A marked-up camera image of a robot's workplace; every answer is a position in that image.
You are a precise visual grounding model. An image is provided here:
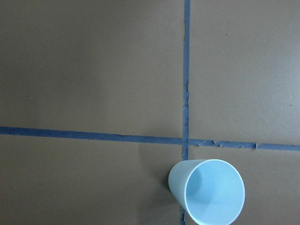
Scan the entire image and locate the light blue cup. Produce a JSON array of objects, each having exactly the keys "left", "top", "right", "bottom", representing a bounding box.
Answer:
[{"left": 168, "top": 159, "right": 245, "bottom": 225}]

